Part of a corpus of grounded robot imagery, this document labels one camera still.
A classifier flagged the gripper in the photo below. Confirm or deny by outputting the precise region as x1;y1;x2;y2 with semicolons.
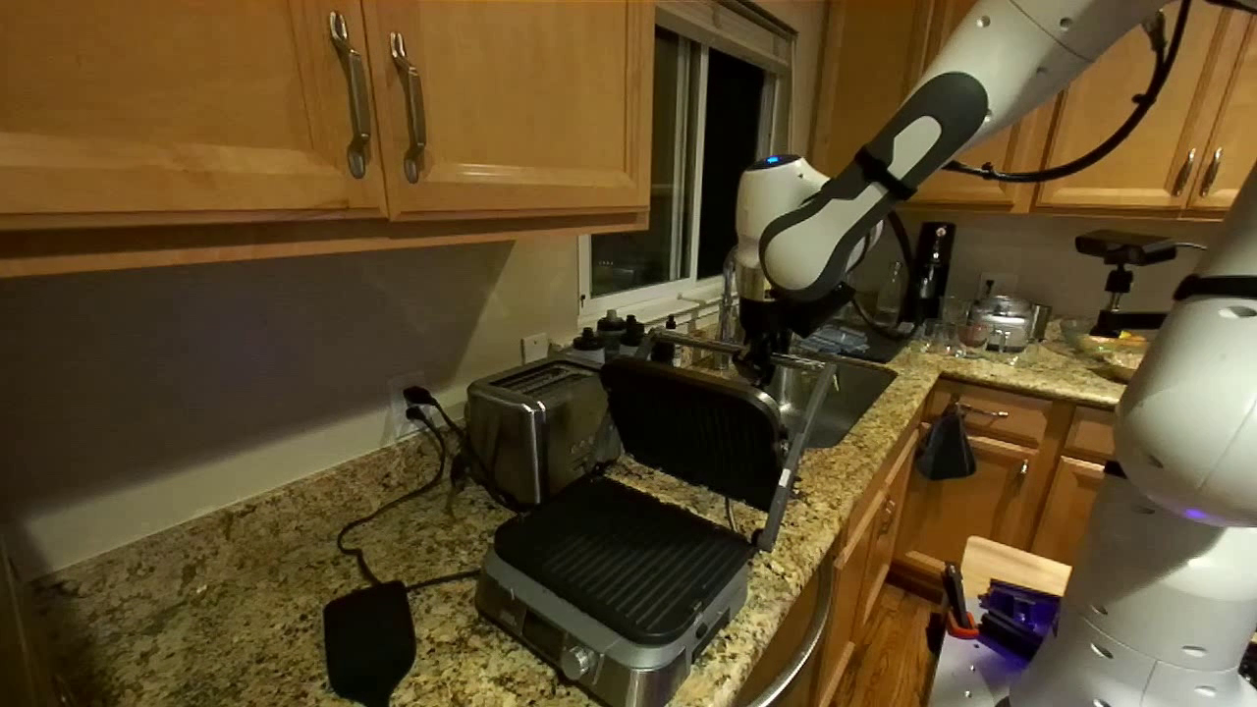
738;293;798;386

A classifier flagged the row of wooden wall cabinets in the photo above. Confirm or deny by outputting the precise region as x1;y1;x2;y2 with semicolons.
813;0;1257;219

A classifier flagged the silver tap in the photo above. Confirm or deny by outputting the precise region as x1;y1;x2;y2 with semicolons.
716;245;749;372

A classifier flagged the steel sink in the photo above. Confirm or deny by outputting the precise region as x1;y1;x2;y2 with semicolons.
764;352;899;451

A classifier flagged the camera on mount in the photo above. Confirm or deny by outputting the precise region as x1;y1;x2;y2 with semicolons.
1074;230;1207;338

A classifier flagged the blue dish cloth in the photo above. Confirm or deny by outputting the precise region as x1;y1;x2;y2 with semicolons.
797;327;873;358

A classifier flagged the orange and black clamp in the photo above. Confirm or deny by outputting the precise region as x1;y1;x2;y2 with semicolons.
942;562;981;640

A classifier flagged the clear drinking glass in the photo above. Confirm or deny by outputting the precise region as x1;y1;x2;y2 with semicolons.
938;296;969;355

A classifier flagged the dishwasher handle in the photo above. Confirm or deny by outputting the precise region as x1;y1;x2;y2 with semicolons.
746;565;838;707

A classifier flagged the silver toaster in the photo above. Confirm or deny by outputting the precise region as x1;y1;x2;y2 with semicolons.
465;358;624;509

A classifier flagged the grill sandwich maker lid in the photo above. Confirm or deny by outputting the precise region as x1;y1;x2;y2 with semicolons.
601;332;841;553

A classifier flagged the wooden wall cabinet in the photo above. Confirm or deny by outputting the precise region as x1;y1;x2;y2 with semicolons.
0;0;658;279

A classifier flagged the wall socket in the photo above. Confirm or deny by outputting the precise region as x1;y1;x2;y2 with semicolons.
389;372;434;440

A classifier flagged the wooden drawer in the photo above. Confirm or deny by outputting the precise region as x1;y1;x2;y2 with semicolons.
927;381;1059;445

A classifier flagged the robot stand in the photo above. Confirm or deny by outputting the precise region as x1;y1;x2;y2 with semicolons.
926;535;1257;707

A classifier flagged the bowl of food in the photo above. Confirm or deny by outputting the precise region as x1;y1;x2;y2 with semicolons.
1074;331;1152;362

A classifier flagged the black cable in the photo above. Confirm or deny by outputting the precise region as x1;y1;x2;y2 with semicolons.
336;386;484;592
406;407;521;516

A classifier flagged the black oven mitt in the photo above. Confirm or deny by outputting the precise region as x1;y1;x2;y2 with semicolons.
915;409;978;482

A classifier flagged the grill sandwich maker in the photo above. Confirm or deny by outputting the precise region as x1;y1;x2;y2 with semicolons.
474;332;841;707

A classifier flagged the window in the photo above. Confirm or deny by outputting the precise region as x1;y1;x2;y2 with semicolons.
578;3;798;321

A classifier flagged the wooden cabinet door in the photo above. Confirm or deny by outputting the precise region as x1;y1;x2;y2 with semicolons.
362;0;657;222
0;0;388;221

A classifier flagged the black box with blue light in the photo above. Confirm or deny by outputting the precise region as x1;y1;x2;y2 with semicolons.
979;578;1064;657

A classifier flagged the black flat spatula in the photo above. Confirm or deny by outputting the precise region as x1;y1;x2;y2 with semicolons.
323;580;418;707

